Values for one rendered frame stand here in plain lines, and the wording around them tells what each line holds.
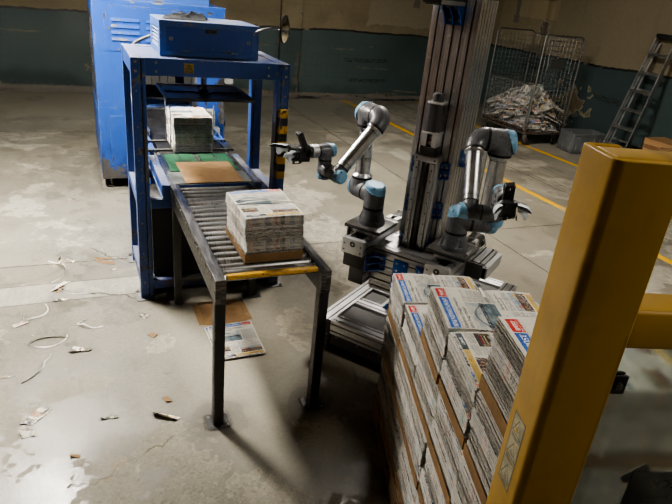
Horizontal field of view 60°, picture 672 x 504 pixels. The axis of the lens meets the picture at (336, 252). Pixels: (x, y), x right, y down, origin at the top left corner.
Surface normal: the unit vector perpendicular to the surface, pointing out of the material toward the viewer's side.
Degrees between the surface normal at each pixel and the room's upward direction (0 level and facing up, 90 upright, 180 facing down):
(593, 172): 90
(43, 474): 0
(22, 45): 90
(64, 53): 90
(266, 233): 90
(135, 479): 0
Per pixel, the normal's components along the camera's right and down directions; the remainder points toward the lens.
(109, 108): 0.38, 0.41
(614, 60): -0.92, 0.07
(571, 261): -0.99, -0.05
